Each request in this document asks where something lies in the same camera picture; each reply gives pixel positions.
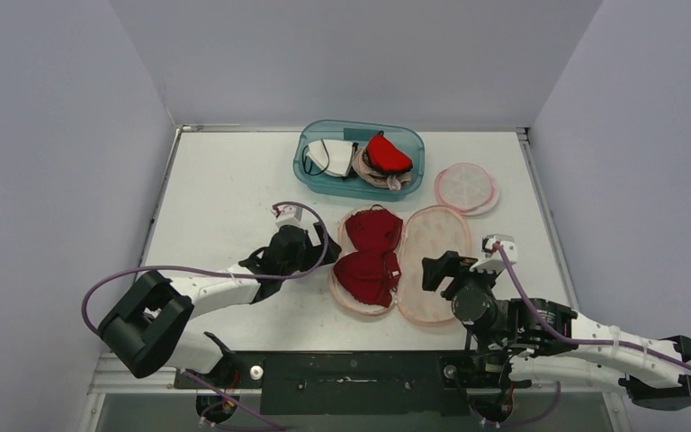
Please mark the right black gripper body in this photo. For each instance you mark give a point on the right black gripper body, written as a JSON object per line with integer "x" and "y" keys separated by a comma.
{"x": 448, "y": 271}

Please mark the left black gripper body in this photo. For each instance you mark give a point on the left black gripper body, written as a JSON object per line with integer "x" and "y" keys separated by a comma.
{"x": 310, "y": 256}

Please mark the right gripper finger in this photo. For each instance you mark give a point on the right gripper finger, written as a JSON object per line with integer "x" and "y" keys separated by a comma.
{"x": 433, "y": 275}
{"x": 449, "y": 263}

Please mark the floral beige laundry bag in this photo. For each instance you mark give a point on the floral beige laundry bag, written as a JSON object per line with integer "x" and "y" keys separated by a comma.
{"x": 428, "y": 232}

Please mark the dark red lace bra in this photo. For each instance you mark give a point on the dark red lace bra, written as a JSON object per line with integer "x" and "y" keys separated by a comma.
{"x": 365, "y": 277}

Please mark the white mesh laundry bag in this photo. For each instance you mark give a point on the white mesh laundry bag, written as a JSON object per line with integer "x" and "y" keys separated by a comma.
{"x": 467, "y": 188}

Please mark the beige bra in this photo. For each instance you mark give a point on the beige bra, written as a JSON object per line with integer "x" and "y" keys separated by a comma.
{"x": 372, "y": 177}

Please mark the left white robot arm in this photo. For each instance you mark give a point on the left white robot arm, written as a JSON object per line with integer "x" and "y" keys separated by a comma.
{"x": 147, "y": 327}

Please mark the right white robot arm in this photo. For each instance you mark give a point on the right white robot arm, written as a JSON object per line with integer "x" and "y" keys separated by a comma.
{"x": 539, "y": 340}

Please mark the white bra with black trim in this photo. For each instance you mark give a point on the white bra with black trim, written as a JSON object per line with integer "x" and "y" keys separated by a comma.
{"x": 329, "y": 157}

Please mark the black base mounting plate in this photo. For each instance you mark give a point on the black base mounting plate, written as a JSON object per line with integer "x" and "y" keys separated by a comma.
{"x": 365, "y": 382}

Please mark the teal plastic bin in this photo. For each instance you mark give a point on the teal plastic bin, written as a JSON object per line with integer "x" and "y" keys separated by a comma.
{"x": 318, "y": 134}

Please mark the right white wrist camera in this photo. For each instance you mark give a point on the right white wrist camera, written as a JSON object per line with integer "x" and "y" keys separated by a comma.
{"x": 500, "y": 252}

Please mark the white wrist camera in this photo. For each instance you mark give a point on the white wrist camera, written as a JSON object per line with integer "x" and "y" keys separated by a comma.
{"x": 287, "y": 215}
{"x": 500, "y": 252}

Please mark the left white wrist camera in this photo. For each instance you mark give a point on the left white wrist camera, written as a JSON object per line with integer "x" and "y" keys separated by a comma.
{"x": 287, "y": 215}

